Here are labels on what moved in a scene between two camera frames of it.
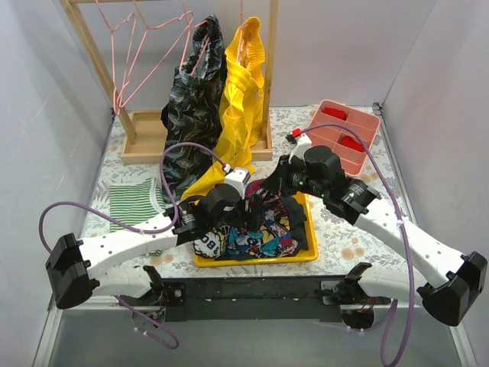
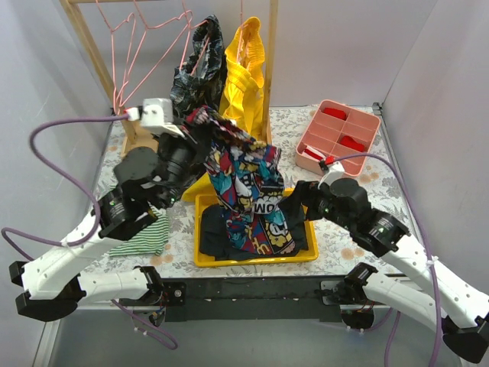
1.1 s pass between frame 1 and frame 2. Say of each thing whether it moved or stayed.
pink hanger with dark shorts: stayed
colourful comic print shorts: moved
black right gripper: moved
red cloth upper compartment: stayed
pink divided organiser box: stayed
